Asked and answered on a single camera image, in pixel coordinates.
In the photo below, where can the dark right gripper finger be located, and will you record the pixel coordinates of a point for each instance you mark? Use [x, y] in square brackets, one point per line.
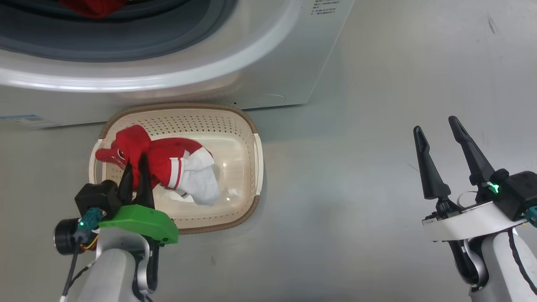
[474, 159]
[430, 172]

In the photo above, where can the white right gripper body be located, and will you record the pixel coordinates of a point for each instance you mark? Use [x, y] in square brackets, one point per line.
[470, 222]

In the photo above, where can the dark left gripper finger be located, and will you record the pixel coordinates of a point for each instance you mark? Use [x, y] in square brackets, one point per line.
[144, 184]
[126, 188]

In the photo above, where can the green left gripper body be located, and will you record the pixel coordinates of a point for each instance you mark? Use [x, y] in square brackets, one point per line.
[142, 222]

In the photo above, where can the red white sports jersey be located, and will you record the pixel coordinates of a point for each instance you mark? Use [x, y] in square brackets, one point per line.
[168, 159]

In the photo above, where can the plain red garment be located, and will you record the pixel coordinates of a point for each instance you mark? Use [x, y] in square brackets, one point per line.
[92, 7]

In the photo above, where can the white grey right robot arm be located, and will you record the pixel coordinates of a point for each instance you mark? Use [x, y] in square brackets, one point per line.
[499, 268]

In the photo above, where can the cream perforated laundry basket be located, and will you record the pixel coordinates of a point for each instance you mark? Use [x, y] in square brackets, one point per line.
[235, 159]

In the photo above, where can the grey rubber door seal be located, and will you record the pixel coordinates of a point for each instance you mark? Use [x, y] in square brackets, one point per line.
[126, 40]

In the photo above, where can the white washing machine body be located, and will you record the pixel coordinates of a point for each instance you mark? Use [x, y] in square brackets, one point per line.
[272, 63]

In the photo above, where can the blue white energy label sticker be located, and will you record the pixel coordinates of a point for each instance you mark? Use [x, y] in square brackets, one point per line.
[27, 121]

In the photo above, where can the small printed text label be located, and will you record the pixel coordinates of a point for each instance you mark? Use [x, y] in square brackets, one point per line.
[325, 6]

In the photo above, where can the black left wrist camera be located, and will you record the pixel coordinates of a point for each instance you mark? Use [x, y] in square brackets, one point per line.
[96, 197]

